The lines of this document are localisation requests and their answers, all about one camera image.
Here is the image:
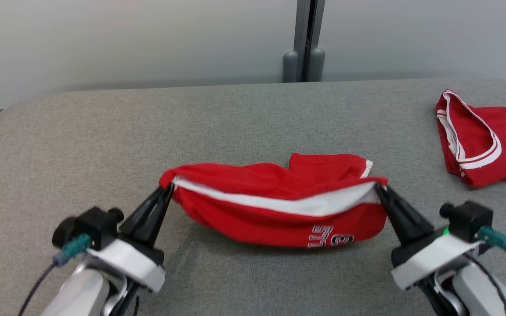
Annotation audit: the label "right arm teal-plug black cable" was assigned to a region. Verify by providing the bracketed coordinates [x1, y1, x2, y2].
[474, 226, 506, 269]

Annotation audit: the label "red shorts with white stripes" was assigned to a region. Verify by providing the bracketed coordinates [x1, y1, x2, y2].
[159, 153, 389, 248]

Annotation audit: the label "red Bulls jersey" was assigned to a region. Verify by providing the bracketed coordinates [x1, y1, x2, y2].
[436, 89, 506, 188]

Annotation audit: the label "grey cylindrical post bumper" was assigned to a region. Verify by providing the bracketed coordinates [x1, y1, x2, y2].
[309, 47, 326, 82]
[283, 51, 299, 83]

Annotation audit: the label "arm teal-plug black cable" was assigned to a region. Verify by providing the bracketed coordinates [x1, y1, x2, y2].
[18, 233, 92, 316]
[474, 226, 506, 269]

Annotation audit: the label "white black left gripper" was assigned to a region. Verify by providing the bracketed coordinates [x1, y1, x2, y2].
[87, 187, 174, 294]

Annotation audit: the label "left arm teal-plug black cable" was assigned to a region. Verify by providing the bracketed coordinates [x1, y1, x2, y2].
[18, 233, 92, 316]

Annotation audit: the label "grey aluminium wall post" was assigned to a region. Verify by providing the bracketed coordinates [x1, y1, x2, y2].
[294, 0, 326, 83]

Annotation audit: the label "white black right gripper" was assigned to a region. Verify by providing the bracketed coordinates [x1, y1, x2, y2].
[375, 185, 482, 291]

